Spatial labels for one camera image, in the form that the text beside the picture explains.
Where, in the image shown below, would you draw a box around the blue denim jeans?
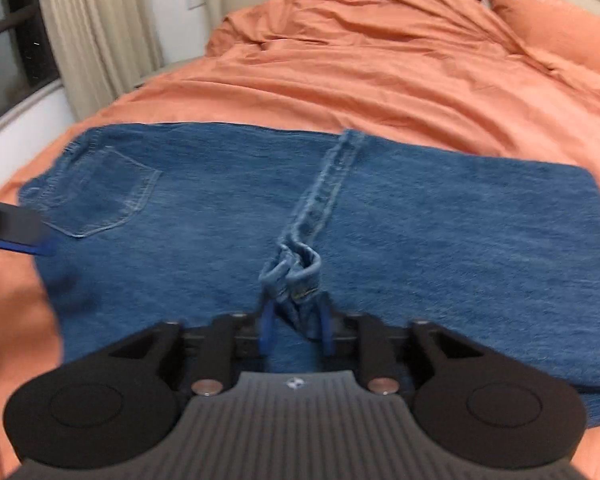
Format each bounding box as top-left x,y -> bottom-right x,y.
19,124 -> 600,426

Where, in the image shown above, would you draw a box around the dark window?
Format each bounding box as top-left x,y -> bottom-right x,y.
0,0 -> 59,118

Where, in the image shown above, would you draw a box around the beige curtain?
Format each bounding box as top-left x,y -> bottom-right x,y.
38,0 -> 163,119

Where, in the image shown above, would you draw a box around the orange pillow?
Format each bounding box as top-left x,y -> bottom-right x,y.
489,0 -> 600,73

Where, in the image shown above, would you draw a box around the white wall socket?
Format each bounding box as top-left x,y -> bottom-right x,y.
185,0 -> 204,10

